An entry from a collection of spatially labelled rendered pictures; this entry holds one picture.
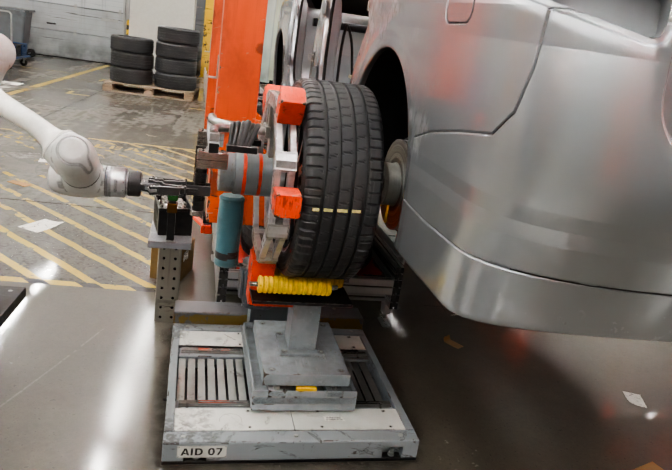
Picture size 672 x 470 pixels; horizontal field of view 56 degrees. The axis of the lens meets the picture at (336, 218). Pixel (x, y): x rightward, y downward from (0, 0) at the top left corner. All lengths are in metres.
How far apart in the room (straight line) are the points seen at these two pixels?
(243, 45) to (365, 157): 0.86
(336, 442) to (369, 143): 0.97
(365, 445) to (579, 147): 1.28
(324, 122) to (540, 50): 0.75
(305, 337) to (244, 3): 1.26
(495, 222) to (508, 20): 0.41
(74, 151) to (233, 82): 0.95
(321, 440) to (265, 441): 0.18
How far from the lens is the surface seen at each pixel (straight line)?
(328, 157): 1.80
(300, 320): 2.24
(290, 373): 2.17
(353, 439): 2.17
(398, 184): 2.16
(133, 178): 1.89
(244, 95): 2.52
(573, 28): 1.28
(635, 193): 1.31
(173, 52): 10.46
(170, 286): 2.87
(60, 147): 1.72
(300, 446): 2.13
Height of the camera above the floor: 1.32
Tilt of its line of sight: 16 degrees down
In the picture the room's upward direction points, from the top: 8 degrees clockwise
